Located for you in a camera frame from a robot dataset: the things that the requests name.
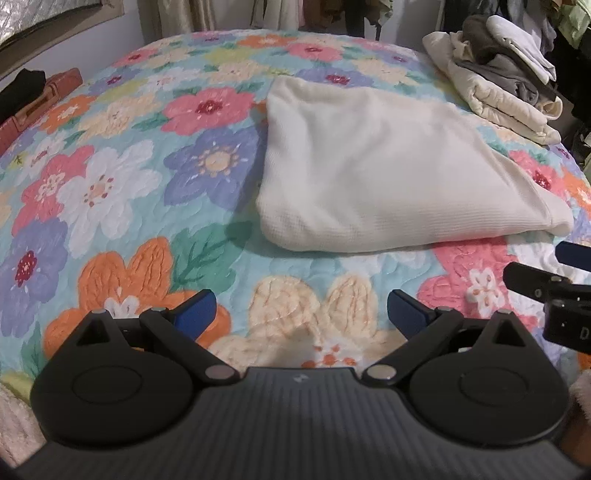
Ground grey hanging clothes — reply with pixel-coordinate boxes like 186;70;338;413
503;0;560;57

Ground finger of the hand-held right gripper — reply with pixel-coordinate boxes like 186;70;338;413
502;261;591;304
555;241;591;271

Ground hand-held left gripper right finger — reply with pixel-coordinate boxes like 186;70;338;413
361;289;552;387

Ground cream hanging garment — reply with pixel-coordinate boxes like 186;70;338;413
252;0;306;18

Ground silver insulated window cover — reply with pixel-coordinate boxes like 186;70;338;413
0;0;105;45

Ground brown hanging garment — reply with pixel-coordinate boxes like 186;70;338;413
305;0;345;16

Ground grey folded garment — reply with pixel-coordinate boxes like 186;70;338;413
462;53;563;105

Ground black hanging garment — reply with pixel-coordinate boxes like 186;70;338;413
342;0;385;36

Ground white folded garment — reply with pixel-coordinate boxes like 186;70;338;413
485;15;558;85

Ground floral quilt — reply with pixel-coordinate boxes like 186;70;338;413
0;30;591;389

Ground wooden window frame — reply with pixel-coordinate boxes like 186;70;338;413
0;0;126;80

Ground beige curtain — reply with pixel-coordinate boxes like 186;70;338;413
141;0;219;45

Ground pile of folded clothes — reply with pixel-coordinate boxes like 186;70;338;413
422;31;563;145

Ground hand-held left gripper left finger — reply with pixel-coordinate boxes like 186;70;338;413
55;289;242;385

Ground black cloth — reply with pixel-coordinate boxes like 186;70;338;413
0;68;48;124

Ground dark brown folded garment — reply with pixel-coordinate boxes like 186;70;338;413
462;15;514;66

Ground fluffy white fabric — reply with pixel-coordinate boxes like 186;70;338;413
0;382;48;468

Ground cream pajama top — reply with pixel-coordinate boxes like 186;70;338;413
256;76;574;253

